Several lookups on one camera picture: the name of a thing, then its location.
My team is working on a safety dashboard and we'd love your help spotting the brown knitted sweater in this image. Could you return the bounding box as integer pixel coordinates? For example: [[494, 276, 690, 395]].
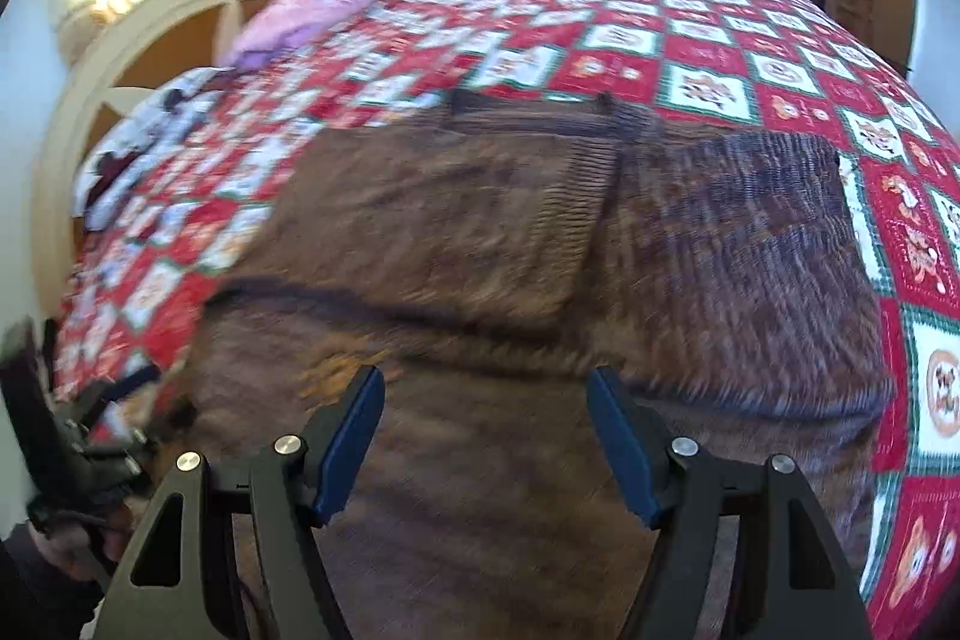
[[174, 91, 892, 638]]

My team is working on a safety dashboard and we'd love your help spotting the person's left hand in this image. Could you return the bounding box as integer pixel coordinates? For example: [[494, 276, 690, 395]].
[[28, 503, 133, 583]]

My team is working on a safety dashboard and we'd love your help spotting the white patterned pillow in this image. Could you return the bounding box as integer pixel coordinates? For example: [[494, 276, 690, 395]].
[[70, 67, 231, 232]]

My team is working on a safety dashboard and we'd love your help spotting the cream round headboard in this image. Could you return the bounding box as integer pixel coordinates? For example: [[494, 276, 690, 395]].
[[29, 0, 270, 317]]

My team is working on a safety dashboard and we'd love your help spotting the pink pillow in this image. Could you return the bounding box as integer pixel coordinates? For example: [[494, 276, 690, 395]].
[[215, 0, 374, 71]]

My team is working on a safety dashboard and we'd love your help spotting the red patchwork bedspread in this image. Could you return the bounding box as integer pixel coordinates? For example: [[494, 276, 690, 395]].
[[55, 0, 958, 638]]

